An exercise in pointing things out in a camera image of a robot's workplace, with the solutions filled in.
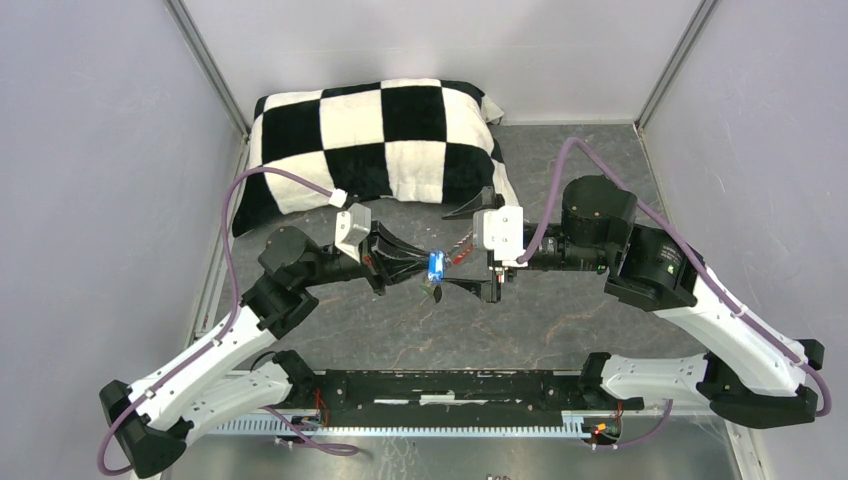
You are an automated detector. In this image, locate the corner aluminium profile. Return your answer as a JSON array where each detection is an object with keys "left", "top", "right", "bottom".
[
  {"left": 634, "top": 0, "right": 720, "bottom": 135},
  {"left": 164, "top": 0, "right": 250, "bottom": 140}
]

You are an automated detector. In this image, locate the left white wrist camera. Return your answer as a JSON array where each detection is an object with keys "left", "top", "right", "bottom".
[{"left": 328, "top": 189, "right": 372, "bottom": 264}]

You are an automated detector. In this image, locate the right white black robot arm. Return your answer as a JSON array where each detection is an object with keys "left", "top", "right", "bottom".
[{"left": 450, "top": 175, "right": 824, "bottom": 429}]

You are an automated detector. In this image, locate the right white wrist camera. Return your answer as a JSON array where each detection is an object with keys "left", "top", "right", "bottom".
[{"left": 472, "top": 206, "right": 527, "bottom": 267}]

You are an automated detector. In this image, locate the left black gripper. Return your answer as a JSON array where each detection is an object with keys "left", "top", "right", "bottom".
[{"left": 299, "top": 219, "right": 443, "bottom": 295}]

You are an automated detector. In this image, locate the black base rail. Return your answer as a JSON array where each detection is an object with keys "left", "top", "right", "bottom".
[{"left": 279, "top": 370, "right": 645, "bottom": 428}]

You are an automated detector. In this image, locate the right corner aluminium profile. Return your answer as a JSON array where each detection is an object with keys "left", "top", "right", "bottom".
[{"left": 634, "top": 0, "right": 720, "bottom": 135}]

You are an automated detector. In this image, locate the black white checkered pillow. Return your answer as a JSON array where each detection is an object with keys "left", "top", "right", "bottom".
[{"left": 230, "top": 78, "right": 518, "bottom": 238}]

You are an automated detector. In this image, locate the white toothed cable duct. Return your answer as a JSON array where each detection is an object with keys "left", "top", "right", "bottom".
[{"left": 210, "top": 412, "right": 610, "bottom": 440}]

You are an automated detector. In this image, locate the blue headed key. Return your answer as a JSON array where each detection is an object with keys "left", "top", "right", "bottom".
[{"left": 426, "top": 250, "right": 446, "bottom": 285}]

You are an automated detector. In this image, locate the left corner aluminium profile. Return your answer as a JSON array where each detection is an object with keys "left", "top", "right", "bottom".
[{"left": 164, "top": 0, "right": 250, "bottom": 140}]

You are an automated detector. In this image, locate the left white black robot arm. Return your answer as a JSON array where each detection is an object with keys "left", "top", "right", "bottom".
[{"left": 98, "top": 221, "right": 428, "bottom": 479}]

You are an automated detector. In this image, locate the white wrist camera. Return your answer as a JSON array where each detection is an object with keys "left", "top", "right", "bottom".
[
  {"left": 328, "top": 189, "right": 372, "bottom": 264},
  {"left": 472, "top": 206, "right": 527, "bottom": 267}
]

